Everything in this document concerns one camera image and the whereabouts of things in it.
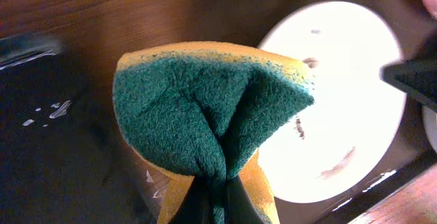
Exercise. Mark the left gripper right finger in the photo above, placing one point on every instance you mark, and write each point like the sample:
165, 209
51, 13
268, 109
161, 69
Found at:
238, 206

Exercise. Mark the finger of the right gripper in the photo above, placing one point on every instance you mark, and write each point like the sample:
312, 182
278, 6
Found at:
417, 76

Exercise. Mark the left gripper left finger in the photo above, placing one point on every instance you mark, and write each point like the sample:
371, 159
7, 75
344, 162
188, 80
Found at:
196, 207

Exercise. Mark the green yellow sponge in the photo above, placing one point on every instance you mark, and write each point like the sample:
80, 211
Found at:
202, 109

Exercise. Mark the white plate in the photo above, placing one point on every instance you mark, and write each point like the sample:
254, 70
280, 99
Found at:
430, 126
333, 144

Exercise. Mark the dark brown serving tray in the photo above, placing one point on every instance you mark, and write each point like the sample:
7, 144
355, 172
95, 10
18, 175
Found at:
401, 188

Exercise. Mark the black rectangular tray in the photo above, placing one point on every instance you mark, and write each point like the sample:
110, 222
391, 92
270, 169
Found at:
57, 141

